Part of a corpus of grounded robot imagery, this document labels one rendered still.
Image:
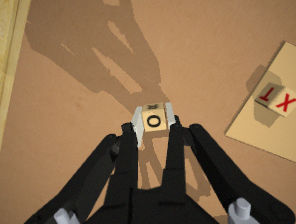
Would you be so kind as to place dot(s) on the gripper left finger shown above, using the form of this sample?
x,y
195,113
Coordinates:
x,y
74,203

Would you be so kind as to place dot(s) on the tan square mat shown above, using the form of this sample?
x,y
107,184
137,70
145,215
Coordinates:
x,y
260,127

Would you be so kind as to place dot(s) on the cream block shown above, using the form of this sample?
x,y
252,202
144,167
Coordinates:
x,y
277,98
153,117

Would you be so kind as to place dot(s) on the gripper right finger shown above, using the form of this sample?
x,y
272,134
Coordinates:
x,y
244,201

